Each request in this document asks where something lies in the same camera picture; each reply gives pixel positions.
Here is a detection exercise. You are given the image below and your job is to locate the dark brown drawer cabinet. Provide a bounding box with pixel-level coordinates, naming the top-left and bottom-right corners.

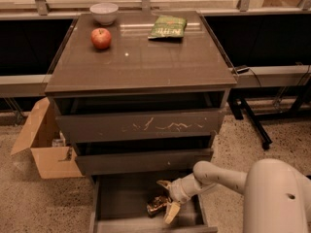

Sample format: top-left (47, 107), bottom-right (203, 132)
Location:
top-left (44, 10), bottom-right (238, 233)

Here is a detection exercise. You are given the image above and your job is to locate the small black device with cable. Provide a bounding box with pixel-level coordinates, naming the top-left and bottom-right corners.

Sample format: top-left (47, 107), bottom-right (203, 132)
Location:
top-left (231, 65), bottom-right (251, 75)

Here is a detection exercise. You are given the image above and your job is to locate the open bottom drawer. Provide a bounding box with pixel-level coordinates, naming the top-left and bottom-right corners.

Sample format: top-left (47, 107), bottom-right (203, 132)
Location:
top-left (88, 171), bottom-right (218, 233)

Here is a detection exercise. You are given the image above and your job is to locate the top drawer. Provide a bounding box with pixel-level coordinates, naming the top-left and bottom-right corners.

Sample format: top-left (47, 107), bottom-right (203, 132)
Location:
top-left (56, 109), bottom-right (225, 143)

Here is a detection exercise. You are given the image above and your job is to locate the white ceramic bowl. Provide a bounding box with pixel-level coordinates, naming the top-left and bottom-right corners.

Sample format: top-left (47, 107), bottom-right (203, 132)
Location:
top-left (89, 3), bottom-right (119, 25)

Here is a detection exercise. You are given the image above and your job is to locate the black metal stand leg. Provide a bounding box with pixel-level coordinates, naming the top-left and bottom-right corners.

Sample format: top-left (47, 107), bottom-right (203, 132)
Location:
top-left (228, 96), bottom-right (272, 150)

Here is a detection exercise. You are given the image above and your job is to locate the middle drawer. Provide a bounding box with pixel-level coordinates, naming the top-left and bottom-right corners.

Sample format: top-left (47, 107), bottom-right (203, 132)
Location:
top-left (76, 149), bottom-right (214, 176)

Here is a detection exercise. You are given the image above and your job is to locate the open cardboard box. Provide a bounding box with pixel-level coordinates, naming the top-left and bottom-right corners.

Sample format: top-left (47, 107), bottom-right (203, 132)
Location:
top-left (11, 98), bottom-right (83, 179)

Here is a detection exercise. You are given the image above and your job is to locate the green chip bag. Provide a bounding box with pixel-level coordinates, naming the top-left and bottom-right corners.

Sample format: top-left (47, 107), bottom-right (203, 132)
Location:
top-left (148, 16), bottom-right (187, 40)

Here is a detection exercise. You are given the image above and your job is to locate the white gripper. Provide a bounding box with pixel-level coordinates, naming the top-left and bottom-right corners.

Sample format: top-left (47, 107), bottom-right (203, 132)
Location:
top-left (156, 175), bottom-right (195, 224)

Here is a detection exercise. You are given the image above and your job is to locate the red apple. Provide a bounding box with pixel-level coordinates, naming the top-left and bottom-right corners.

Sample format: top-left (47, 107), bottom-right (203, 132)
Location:
top-left (91, 28), bottom-right (112, 50)

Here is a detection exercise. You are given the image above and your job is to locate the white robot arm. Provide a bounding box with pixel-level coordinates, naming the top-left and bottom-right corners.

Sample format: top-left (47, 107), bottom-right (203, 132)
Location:
top-left (158, 159), bottom-right (311, 233)

